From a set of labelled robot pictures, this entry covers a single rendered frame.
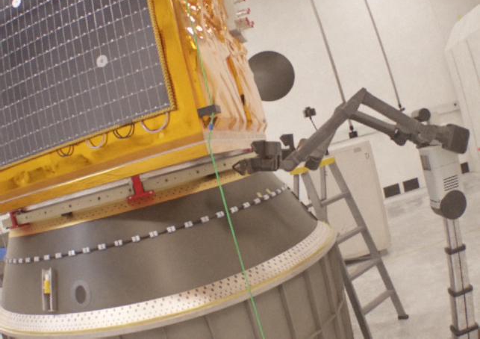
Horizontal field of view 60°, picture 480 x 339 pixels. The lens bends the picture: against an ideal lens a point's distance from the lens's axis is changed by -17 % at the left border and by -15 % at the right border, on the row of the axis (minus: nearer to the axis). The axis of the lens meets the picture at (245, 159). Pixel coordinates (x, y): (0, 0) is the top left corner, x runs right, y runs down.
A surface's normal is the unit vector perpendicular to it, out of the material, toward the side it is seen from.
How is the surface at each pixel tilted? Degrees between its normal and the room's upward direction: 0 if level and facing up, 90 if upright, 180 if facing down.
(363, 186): 90
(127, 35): 90
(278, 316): 90
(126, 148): 97
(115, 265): 62
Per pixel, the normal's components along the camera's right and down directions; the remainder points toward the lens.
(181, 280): 0.18, -0.53
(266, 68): -0.14, 0.04
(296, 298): 0.72, -0.19
